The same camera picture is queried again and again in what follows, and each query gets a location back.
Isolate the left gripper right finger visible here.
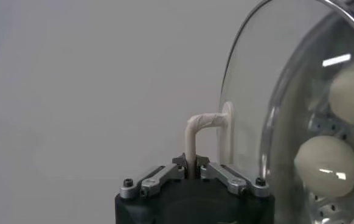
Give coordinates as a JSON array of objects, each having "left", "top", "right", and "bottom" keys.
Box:
[{"left": 196, "top": 155, "right": 271, "bottom": 197}]

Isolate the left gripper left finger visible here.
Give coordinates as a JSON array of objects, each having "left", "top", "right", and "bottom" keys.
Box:
[{"left": 119, "top": 153, "right": 186, "bottom": 199}]

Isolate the round glass pot lid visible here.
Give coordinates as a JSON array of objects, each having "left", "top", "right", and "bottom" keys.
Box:
[{"left": 184, "top": 0, "right": 354, "bottom": 224}]

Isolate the stainless steel steamer basket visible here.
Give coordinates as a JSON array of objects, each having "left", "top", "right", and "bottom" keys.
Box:
[{"left": 260, "top": 12, "right": 354, "bottom": 224}]

